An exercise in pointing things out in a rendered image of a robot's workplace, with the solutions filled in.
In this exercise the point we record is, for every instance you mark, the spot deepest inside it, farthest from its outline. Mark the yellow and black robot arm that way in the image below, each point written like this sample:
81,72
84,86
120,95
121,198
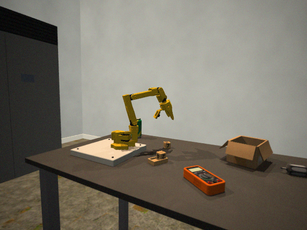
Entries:
122,138

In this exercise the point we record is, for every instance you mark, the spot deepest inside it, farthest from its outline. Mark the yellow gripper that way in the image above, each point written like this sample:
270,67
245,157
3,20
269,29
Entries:
167,106

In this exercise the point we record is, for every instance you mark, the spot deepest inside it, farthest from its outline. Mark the green drink can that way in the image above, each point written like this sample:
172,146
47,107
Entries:
139,123

